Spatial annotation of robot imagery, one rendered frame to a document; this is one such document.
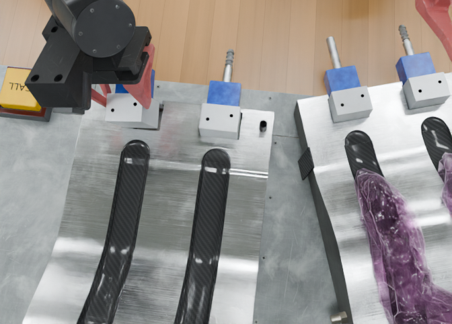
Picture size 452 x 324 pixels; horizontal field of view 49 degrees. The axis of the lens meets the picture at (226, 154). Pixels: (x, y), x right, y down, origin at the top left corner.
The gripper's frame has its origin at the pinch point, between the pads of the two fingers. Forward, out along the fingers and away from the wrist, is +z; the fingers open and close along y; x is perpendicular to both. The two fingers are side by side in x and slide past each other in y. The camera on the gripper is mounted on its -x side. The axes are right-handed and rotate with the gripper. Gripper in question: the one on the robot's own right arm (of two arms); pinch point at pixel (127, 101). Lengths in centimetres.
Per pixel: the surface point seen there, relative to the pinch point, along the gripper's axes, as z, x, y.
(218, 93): 4.1, 5.2, 10.2
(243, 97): 13.0, 12.4, 11.0
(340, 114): 9.3, 6.1, 26.0
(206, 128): 4.4, -0.6, 9.5
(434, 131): 14.8, 7.9, 38.7
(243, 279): 13.8, -16.6, 15.4
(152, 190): 8.7, -7.8, 2.7
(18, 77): 3.7, 8.0, -22.0
